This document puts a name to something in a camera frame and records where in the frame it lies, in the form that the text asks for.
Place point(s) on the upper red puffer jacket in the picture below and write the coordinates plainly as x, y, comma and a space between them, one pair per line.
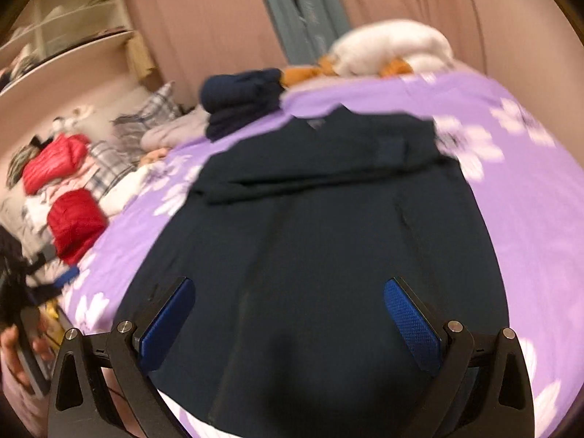
60, 159

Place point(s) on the lower red puffer jacket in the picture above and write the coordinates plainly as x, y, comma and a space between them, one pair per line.
76, 222

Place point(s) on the folded dark navy garment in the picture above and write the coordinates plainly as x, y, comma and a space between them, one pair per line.
235, 100

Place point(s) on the person's left hand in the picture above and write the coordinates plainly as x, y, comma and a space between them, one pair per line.
12, 351

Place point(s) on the purple floral bed sheet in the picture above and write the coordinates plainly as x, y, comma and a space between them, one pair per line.
527, 186

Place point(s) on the pink pleated curtain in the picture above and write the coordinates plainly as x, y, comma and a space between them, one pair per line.
528, 45

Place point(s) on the small white plush toy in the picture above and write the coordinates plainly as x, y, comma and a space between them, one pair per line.
65, 124

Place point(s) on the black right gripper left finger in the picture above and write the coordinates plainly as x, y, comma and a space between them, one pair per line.
80, 400

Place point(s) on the white plush duck toy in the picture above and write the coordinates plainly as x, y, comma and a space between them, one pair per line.
384, 49

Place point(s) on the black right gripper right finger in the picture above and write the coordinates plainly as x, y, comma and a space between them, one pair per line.
479, 382

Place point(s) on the grey plaid pillow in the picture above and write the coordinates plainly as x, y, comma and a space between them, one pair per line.
115, 137

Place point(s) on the red puffer jacket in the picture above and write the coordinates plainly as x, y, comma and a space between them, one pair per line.
60, 159
76, 222

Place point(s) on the light grey folded blanket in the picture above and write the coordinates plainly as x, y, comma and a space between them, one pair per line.
177, 132

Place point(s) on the white wall shelf unit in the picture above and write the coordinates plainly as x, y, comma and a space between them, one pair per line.
47, 28

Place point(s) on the grey blue lettered curtain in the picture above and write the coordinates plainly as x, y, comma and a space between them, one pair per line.
306, 29

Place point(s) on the dark navy jacket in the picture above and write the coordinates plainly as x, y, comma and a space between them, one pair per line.
290, 238

